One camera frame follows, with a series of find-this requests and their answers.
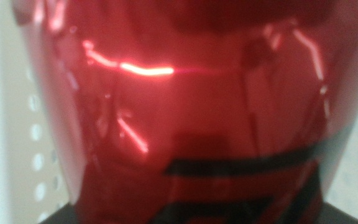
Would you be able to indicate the white perforated plastic basket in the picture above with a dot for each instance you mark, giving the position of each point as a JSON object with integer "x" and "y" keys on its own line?
{"x": 20, "y": 140}

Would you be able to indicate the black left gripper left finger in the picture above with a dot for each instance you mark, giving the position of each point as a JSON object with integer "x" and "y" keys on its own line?
{"x": 64, "y": 216}

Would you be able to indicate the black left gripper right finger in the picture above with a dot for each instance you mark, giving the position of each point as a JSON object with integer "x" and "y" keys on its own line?
{"x": 337, "y": 216}

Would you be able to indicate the red soda can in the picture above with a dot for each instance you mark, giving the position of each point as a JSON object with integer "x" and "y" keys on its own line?
{"x": 197, "y": 109}

